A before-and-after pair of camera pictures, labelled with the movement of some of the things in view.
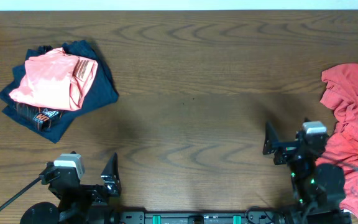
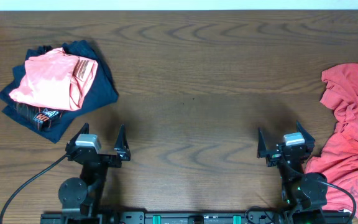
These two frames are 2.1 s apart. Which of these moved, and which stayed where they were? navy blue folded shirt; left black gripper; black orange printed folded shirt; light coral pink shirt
Moved: left black gripper
Stayed: light coral pink shirt; black orange printed folded shirt; navy blue folded shirt
